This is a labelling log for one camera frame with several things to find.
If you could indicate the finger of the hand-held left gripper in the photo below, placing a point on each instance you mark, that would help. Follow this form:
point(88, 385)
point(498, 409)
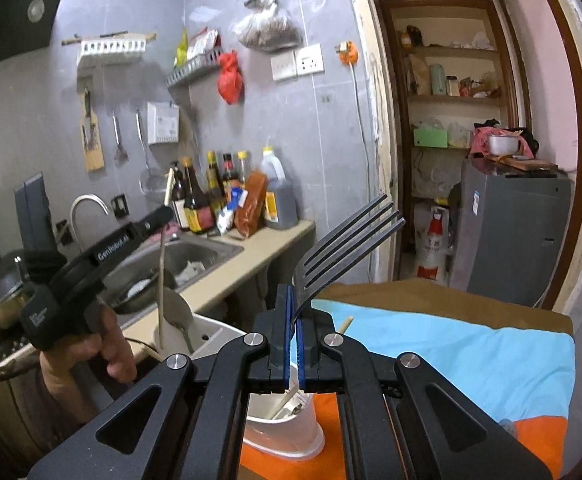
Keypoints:
point(152, 232)
point(157, 216)

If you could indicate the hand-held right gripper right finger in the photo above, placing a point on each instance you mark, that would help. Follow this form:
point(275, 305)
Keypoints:
point(301, 360)

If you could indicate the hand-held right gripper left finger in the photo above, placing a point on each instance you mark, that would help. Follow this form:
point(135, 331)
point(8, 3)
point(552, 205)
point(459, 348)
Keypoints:
point(286, 355)

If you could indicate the white plastic utensil holder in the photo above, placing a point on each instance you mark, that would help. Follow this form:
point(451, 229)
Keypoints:
point(213, 332)

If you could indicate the large steel spoon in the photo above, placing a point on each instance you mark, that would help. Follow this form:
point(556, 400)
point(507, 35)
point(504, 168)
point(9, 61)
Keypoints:
point(176, 310)

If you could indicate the person's left hand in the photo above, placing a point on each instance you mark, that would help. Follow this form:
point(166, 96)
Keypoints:
point(71, 375)

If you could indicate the dark bottle with pump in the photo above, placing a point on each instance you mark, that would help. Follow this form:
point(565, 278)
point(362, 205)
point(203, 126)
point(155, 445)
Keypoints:
point(177, 205)

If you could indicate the dark soy sauce bottle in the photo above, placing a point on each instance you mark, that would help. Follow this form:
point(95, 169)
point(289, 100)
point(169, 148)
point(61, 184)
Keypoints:
point(198, 210)

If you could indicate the steel sink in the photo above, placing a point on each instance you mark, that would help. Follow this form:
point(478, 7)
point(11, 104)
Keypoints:
point(206, 255)

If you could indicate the yellow label sauce bottle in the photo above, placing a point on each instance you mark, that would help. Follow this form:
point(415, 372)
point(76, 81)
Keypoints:
point(214, 185)

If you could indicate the hanging metal strainer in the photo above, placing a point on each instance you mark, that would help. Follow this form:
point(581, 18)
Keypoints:
point(143, 150)

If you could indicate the white blue packet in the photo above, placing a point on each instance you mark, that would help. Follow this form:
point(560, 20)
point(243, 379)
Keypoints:
point(226, 220)

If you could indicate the metal faucet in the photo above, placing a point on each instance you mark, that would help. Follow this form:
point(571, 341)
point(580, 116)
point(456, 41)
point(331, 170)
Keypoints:
point(88, 200)

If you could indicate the hanging metal peeler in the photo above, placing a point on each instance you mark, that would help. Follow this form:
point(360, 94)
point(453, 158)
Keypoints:
point(118, 147)

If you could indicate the red label sauce bottle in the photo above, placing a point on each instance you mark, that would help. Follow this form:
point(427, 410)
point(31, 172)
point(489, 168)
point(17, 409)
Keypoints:
point(229, 172)

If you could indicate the wooden knife board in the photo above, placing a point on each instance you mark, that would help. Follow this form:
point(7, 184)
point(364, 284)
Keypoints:
point(93, 155)

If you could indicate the orange seasoning packet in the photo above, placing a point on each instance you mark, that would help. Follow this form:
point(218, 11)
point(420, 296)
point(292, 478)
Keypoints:
point(251, 205)

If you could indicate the yellow cap bottle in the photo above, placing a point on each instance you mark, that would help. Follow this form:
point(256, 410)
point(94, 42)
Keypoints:
point(243, 165)

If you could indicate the beige kitchen counter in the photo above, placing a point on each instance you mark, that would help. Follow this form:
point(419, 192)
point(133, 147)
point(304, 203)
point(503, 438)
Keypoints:
point(271, 250)

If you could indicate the large oil jug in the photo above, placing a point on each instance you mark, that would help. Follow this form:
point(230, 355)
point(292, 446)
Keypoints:
point(281, 200)

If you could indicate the striped blue orange brown cloth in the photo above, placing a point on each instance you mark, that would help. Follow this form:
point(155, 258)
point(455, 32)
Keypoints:
point(446, 360)

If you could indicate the red plastic bag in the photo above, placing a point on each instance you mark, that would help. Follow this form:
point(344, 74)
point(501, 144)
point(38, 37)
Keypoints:
point(231, 80)

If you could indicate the yellow green packet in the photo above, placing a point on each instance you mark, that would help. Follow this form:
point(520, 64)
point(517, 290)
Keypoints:
point(181, 52)

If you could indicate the white red printed sack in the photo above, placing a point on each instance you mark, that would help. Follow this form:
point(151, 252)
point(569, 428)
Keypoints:
point(433, 250)

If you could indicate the red white packets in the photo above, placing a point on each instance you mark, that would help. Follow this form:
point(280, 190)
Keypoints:
point(203, 42)

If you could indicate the wooden stick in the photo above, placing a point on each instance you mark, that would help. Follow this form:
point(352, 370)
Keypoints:
point(71, 40)

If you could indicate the hanging clear plastic bag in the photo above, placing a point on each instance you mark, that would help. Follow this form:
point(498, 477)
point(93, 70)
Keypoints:
point(266, 32)

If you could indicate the orange plug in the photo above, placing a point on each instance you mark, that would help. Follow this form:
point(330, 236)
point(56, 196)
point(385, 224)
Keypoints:
point(347, 52)

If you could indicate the green box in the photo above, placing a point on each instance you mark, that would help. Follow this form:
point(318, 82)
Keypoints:
point(431, 137)

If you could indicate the pink cloth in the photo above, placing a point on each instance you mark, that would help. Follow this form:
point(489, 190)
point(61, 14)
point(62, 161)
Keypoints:
point(478, 142)

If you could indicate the white pot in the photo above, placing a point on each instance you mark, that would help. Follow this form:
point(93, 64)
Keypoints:
point(502, 145)

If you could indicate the brown paper bag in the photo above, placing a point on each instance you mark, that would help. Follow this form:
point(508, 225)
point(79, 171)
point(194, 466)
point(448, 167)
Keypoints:
point(418, 77)

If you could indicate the wooden cutting board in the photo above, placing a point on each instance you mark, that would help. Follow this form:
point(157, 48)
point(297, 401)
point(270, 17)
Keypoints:
point(526, 164)

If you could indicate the wooden shelf unit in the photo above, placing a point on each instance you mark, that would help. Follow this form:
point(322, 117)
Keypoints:
point(451, 100)

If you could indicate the dark jars on shelf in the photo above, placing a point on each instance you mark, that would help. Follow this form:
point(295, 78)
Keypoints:
point(411, 37)

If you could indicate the green jar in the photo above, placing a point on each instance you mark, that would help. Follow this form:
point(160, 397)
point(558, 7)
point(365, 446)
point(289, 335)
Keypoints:
point(438, 80)

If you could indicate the small glass jar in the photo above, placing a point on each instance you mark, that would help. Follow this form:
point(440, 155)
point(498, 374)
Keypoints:
point(452, 86)

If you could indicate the white plastic bags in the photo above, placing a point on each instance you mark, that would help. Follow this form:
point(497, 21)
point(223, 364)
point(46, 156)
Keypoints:
point(481, 41)

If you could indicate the white wall box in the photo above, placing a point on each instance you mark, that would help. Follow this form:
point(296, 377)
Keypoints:
point(163, 122)

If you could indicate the metal wall shelf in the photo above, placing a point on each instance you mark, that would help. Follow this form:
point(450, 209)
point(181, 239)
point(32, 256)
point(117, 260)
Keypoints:
point(191, 67)

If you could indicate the white plastic wall basket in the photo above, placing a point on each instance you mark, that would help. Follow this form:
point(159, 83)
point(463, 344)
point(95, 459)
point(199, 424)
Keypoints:
point(111, 50)

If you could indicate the white wall switch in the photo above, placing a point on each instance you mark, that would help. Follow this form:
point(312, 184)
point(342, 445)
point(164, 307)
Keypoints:
point(284, 66)

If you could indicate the white wall socket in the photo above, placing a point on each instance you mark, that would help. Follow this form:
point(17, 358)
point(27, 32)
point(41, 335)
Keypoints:
point(309, 60)

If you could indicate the worn door frame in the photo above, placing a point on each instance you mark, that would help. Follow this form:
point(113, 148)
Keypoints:
point(371, 110)

